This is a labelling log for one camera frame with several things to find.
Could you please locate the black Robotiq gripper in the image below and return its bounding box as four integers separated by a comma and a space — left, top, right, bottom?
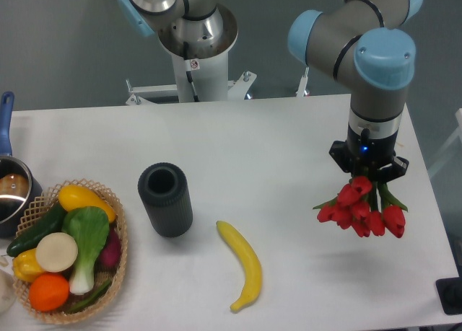
329, 127, 409, 183

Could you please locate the red tulip bouquet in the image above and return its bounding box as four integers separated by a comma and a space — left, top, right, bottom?
313, 171, 408, 239

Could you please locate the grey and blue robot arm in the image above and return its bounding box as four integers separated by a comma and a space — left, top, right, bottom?
118, 0, 423, 184

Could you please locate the dark grey ribbed vase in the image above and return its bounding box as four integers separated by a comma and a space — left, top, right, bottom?
138, 162, 193, 238

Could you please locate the black device at table edge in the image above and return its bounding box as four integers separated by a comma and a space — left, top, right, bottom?
435, 277, 461, 315

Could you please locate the yellow banana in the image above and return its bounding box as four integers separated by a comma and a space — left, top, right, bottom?
216, 221, 263, 313

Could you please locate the purple sweet potato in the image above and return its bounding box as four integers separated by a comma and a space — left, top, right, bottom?
98, 228, 121, 268

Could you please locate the green bok choy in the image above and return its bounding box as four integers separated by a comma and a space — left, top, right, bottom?
62, 206, 110, 295

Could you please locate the green chili pepper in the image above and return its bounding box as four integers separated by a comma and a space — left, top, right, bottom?
66, 280, 112, 314

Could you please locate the yellow squash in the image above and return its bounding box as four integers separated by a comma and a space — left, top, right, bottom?
58, 185, 116, 223

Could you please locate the dark green cucumber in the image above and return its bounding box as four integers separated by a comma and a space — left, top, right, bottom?
6, 203, 67, 257

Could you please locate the round cream white slice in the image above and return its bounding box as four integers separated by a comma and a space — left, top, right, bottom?
35, 232, 78, 273

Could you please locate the woven wicker basket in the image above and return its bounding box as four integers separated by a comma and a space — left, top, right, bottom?
14, 179, 128, 325

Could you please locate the orange fruit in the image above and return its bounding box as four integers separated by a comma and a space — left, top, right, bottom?
28, 273, 70, 312

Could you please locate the yellow bell pepper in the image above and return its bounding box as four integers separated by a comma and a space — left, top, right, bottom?
12, 248, 45, 283

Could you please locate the blue handled saucepan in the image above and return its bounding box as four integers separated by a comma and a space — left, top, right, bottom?
1, 92, 43, 239

